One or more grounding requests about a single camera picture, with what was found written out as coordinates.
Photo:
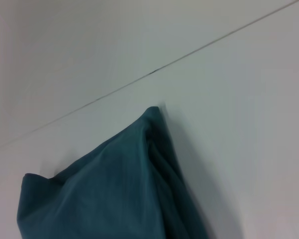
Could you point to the teal blue t-shirt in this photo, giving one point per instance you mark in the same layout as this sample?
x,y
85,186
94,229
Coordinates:
x,y
102,186

